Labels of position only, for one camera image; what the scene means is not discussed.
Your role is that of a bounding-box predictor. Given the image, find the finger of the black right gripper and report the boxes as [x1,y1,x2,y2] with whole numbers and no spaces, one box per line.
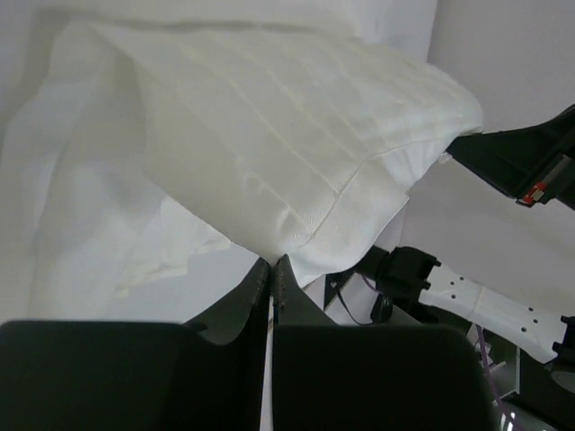
[448,106,574,198]

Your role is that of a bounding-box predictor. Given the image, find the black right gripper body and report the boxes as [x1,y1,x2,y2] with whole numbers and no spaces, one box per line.
[515,147,574,207]

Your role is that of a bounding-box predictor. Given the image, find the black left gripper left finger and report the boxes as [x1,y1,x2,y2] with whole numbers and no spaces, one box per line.
[1,260,270,430]

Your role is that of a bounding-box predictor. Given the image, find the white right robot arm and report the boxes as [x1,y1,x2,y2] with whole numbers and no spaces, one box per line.
[353,107,574,391]

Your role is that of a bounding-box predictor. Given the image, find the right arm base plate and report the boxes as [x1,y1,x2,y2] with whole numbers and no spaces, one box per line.
[323,269,355,316]

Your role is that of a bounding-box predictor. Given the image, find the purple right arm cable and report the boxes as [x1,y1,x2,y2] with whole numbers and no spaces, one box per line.
[358,276,518,431]

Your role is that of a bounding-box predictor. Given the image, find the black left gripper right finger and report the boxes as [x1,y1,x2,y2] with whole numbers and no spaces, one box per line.
[271,256,498,430]

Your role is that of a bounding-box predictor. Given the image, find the white pleated skirt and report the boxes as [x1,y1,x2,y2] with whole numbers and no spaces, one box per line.
[1,19,482,320]

